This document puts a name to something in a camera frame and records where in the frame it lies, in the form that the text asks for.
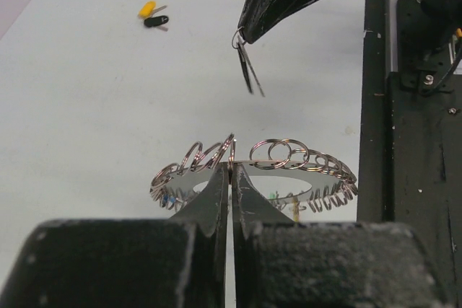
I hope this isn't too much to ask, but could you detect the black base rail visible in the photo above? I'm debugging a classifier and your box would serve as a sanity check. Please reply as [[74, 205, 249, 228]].
[[357, 0, 461, 307]]

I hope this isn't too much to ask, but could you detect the yellow tag key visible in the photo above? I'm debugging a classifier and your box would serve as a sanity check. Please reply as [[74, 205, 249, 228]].
[[138, 1, 167, 19]]

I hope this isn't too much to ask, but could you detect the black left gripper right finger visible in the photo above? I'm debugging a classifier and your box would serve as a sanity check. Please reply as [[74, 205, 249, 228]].
[[232, 165, 454, 307]]

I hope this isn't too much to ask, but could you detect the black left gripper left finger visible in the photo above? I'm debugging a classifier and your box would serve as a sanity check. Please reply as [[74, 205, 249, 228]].
[[1, 164, 229, 307]]

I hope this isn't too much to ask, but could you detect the metal disc keyring organizer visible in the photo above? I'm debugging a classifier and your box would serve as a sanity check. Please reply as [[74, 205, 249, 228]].
[[149, 134, 358, 221]]

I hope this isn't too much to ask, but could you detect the black solid tag key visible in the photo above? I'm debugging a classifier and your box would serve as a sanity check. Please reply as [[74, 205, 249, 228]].
[[143, 15, 169, 31]]

